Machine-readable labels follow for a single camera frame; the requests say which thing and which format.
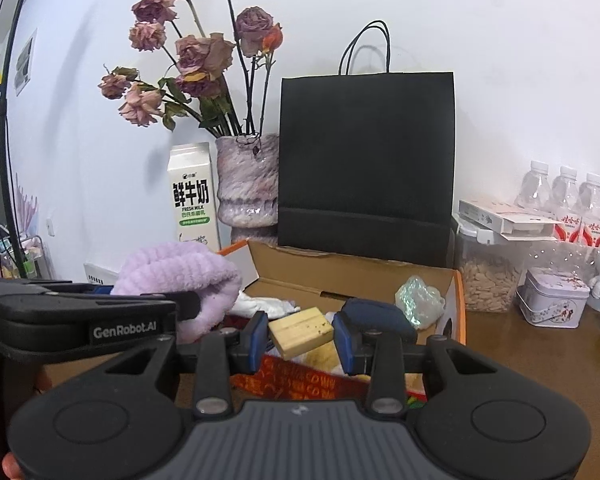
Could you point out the white green milk carton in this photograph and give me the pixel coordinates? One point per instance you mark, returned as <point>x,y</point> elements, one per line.
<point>193,194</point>

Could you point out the black paper shopping bag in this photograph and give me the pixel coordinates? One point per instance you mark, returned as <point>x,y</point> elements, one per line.
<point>366,164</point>

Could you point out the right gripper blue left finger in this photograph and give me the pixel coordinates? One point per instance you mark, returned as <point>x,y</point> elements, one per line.
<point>251,344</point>

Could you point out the flat white box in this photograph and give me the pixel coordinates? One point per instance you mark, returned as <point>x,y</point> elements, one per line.
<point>507,220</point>

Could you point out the navy blue zip case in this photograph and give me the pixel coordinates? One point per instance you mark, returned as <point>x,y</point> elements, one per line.
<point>379,316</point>

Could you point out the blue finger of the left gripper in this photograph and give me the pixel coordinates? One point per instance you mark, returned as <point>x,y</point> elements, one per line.
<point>96,289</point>

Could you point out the water bottle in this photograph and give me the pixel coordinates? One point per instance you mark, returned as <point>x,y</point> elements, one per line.
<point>563,205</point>
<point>589,210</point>
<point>534,192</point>

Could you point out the clear seed storage container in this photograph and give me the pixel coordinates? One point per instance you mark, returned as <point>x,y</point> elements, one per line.
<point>490,265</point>

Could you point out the purple textured glass vase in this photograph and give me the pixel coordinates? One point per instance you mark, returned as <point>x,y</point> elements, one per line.
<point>248,186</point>

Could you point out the yellow sponge block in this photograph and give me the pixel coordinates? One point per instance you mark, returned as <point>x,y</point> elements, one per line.
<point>300,332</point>

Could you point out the middle water bottle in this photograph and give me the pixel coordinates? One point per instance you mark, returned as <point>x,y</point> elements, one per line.
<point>563,205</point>

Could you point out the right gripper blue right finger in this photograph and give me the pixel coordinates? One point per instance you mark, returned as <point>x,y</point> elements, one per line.
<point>356,353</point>

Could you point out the yellow white plush toy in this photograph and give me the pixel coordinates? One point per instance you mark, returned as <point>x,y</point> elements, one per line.
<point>325,359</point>

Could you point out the white cloth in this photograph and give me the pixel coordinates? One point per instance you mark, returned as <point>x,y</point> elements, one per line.
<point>246,306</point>

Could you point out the black light stand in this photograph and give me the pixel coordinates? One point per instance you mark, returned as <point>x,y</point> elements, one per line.
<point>5,172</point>

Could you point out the wire rack with supplies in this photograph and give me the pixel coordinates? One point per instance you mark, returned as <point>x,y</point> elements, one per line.
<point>33,259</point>

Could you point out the person's left hand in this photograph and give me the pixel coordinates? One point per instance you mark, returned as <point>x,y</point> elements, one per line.
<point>17,388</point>

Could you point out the right water bottle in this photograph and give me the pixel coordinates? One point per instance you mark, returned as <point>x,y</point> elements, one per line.
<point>589,210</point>

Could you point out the dried pink rose bouquet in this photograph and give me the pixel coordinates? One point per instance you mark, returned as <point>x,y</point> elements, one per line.
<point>211,77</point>

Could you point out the iridescent plastic wrap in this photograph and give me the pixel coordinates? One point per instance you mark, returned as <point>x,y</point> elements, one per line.
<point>421,304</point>

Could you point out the small lavender tin box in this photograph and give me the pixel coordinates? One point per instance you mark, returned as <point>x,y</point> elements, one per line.
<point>552,299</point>

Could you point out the left water bottle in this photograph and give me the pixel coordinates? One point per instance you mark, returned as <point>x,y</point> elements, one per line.
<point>534,192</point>

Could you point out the purple fluffy towel roll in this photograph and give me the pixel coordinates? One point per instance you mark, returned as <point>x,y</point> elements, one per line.
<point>183,267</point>

